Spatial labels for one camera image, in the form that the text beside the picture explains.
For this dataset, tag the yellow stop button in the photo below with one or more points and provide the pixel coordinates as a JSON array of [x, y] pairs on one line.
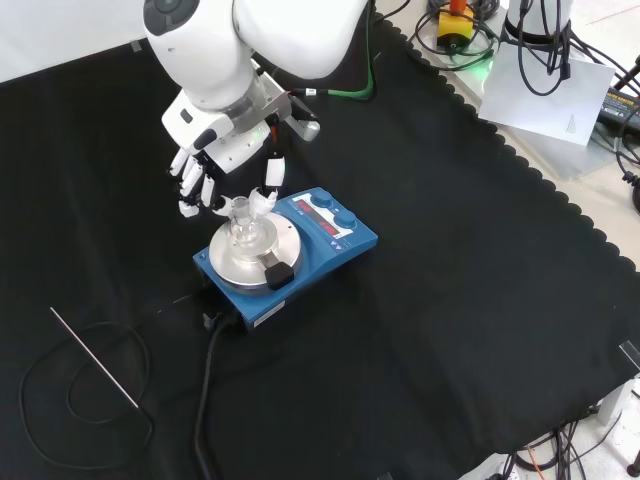
[[455, 27]]

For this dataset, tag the blue heater with steel plate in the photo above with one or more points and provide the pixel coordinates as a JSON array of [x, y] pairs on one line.
[[320, 250]]

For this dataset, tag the black bench cloth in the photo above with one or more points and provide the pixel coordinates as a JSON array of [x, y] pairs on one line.
[[400, 350]]

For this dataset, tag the grey tape strip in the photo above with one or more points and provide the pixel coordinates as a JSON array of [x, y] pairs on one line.
[[135, 46]]

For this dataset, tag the pale grey board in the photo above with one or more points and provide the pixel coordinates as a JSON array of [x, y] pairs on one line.
[[555, 157]]

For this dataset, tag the white table bracket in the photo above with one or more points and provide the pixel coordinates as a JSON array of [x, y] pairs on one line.
[[620, 400]]

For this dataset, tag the black power adapter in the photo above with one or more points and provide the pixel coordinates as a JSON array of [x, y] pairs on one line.
[[622, 107]]

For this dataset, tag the white paper sheet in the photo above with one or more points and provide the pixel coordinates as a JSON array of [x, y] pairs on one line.
[[545, 110]]

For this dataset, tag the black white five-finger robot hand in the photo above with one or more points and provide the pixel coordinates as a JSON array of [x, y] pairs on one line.
[[200, 125]]

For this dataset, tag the thin steel probe rod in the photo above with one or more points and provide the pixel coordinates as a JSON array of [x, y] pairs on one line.
[[95, 357]]

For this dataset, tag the black tripod leg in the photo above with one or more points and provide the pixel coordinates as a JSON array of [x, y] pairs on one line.
[[629, 75]]

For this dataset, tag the clear glass round-bottom flask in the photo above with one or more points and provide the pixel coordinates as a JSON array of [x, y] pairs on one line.
[[245, 227]]

